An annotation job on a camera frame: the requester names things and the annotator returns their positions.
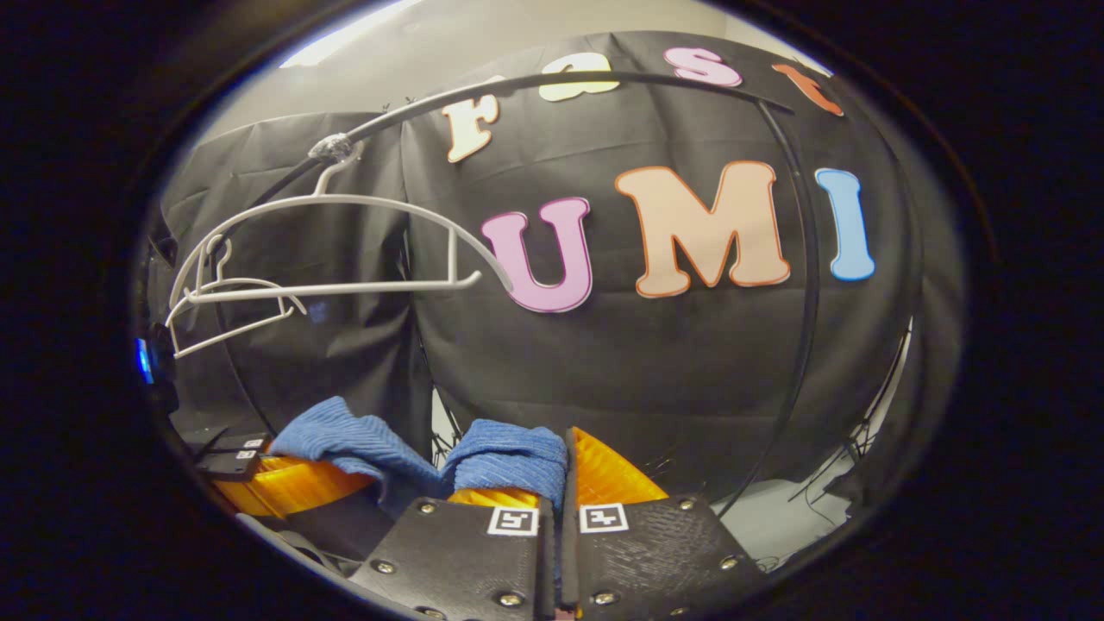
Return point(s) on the black backdrop cloth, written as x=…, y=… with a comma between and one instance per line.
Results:
x=647, y=371

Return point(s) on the white hanger with taped hook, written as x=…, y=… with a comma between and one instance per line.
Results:
x=345, y=199

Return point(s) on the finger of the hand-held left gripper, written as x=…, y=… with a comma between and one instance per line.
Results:
x=228, y=466
x=233, y=441

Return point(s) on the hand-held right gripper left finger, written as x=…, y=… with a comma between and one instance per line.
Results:
x=457, y=561

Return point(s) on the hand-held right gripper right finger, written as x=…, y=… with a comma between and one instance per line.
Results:
x=655, y=561

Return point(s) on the black clothes rack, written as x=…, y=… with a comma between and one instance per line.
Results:
x=655, y=75

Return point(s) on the blue ribbed garment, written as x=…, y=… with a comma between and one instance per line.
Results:
x=509, y=457

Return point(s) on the white plastic hanger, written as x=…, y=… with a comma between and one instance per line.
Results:
x=226, y=335

